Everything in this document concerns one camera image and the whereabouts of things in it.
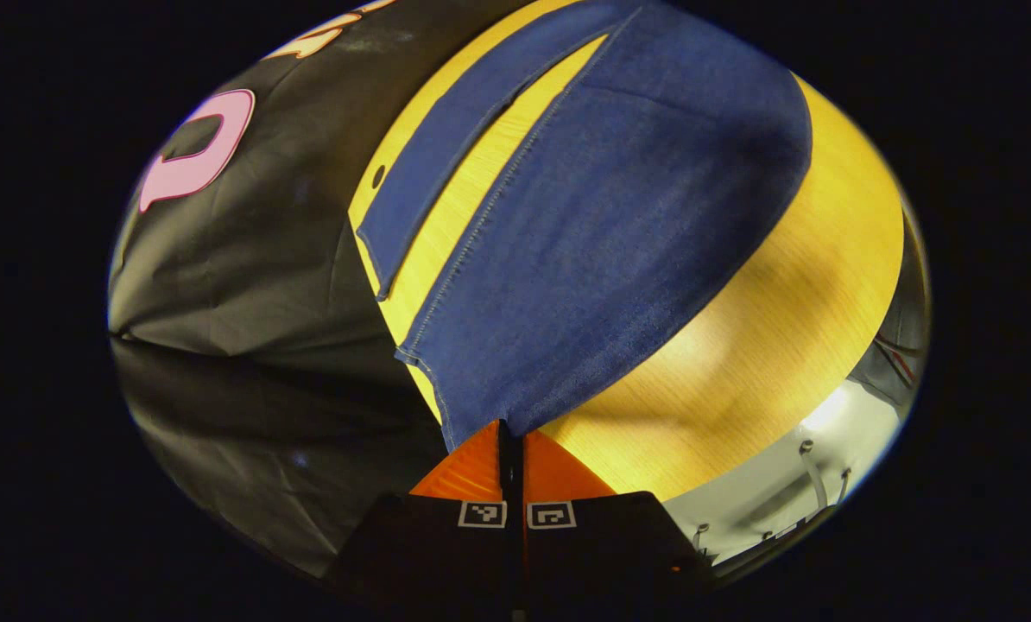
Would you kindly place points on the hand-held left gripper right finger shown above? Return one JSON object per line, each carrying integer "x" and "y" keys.
{"x": 602, "y": 544}

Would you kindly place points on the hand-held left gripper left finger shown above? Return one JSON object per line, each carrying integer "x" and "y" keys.
{"x": 420, "y": 544}

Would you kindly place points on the blue denim jeans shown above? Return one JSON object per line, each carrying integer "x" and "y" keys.
{"x": 619, "y": 233}

